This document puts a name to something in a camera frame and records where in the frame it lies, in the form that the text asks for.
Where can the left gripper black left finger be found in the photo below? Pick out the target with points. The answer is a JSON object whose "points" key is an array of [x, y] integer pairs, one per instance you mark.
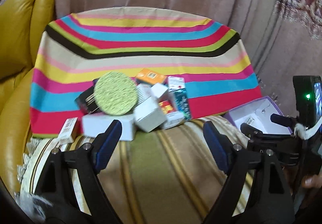
{"points": [[69, 181]]}

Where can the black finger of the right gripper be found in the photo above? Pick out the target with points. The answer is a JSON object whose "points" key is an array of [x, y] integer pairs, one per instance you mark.
{"points": [[250, 131], [288, 122]]}

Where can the white orange slim box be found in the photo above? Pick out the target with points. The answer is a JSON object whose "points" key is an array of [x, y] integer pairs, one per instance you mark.
{"points": [[68, 132]]}

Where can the teal foil box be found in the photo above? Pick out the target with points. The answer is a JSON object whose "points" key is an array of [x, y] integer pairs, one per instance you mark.
{"points": [[181, 103]]}

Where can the small white cube box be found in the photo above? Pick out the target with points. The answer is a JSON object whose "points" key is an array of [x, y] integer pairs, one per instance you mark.
{"points": [[160, 92]]}

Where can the black small box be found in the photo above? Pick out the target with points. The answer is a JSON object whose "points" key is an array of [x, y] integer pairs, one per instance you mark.
{"points": [[86, 102]]}

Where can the grey white box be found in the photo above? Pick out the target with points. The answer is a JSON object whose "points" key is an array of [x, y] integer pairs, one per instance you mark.
{"points": [[148, 115]]}

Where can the orange tissue pack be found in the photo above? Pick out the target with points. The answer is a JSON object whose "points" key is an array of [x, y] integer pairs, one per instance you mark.
{"points": [[150, 77]]}

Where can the green round sponge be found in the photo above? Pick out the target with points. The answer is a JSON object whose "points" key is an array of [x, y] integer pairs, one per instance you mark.
{"points": [[115, 93]]}

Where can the red yellow blue box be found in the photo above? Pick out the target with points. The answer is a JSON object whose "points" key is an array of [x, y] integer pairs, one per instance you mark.
{"points": [[166, 107]]}

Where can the white blue medicine box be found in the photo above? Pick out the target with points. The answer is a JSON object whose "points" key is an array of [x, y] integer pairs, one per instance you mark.
{"points": [[175, 83]]}

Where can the white box pink logo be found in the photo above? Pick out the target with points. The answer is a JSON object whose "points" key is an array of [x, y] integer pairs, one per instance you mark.
{"points": [[144, 92]]}

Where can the person right hand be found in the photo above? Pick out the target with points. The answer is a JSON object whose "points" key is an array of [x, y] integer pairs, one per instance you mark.
{"points": [[314, 181]]}

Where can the purple storage box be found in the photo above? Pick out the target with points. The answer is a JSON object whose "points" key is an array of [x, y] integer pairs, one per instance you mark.
{"points": [[257, 114]]}

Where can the rainbow striped cloth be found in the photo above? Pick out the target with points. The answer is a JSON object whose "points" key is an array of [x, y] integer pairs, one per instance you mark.
{"points": [[81, 47]]}

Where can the yellow leather sofa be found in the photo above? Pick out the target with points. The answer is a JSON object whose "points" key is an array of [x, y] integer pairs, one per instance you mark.
{"points": [[22, 25]]}

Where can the black camera with green light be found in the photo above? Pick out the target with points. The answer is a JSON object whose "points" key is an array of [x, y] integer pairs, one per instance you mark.
{"points": [[308, 99]]}

